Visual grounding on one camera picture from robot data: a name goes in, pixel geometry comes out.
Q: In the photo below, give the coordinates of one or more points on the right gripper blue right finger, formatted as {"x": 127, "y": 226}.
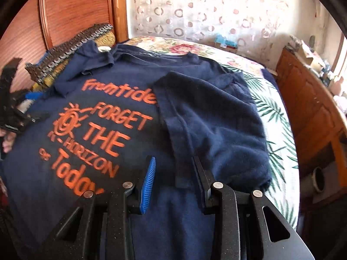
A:
{"x": 202, "y": 186}

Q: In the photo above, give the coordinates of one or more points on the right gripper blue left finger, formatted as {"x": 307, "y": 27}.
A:
{"x": 147, "y": 185}

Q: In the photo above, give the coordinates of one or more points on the navy blue printed t-shirt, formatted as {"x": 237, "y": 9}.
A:
{"x": 107, "y": 113}

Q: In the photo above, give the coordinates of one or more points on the floral and palm-leaf bedspread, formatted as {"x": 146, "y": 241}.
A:
{"x": 284, "y": 189}

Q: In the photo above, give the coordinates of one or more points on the grey waste bin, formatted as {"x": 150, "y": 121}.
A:
{"x": 313, "y": 183}

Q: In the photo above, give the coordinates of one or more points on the yellow patterned pillow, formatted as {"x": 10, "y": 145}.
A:
{"x": 104, "y": 40}

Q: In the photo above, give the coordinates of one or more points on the wooden headboard wardrobe panel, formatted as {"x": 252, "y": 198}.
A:
{"x": 39, "y": 25}

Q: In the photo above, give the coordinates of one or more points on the long wooden cabinet desk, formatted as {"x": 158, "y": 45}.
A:
{"x": 318, "y": 125}

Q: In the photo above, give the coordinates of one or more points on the blue tissue box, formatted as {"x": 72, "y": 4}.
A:
{"x": 224, "y": 42}

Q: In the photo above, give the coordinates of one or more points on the circle-patterned sheer curtain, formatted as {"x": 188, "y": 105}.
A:
{"x": 247, "y": 23}

